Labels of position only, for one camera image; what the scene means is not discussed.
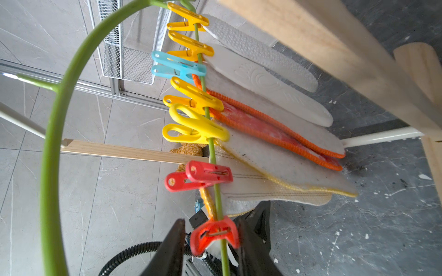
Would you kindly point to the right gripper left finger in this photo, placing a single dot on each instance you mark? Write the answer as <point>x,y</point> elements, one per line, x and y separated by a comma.
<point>168,259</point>

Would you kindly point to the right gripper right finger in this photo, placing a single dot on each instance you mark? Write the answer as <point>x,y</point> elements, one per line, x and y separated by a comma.
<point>254,235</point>

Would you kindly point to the white striped insole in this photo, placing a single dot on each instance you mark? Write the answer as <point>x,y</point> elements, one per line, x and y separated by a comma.
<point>250,187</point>

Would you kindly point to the orange fuzzy insole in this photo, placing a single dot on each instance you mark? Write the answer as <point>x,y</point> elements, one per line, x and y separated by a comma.
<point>197,150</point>

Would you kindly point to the green clip hanger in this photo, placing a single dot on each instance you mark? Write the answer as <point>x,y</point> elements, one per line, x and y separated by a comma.
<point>54,258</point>

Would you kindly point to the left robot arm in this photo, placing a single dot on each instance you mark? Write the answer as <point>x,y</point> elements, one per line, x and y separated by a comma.
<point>209,260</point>

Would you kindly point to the red clothes peg lower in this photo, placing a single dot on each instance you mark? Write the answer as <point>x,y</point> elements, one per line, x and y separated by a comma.
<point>204,235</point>

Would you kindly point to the red clothes peg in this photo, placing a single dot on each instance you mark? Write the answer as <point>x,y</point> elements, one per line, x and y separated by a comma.
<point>198,175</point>
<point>204,235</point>

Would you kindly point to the small blue toy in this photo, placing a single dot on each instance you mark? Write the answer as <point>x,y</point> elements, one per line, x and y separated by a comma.
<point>198,205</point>

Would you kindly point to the red clothes peg upper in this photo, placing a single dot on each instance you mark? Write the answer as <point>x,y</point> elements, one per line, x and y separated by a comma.
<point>198,175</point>

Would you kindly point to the yellow clothes peg large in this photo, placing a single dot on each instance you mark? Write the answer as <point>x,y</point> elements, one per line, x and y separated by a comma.
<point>191,127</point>

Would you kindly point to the red orange-edged insole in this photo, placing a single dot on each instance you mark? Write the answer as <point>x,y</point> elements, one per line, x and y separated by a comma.
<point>255,118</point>

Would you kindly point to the blue clothes peg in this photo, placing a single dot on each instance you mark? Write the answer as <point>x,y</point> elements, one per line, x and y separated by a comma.
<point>169,66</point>

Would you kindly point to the wooden clothes rack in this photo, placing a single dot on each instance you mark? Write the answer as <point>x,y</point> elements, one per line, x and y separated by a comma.
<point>325,33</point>

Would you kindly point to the white wire mesh basket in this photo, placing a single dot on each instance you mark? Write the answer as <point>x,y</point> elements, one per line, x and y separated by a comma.
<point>125,53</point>

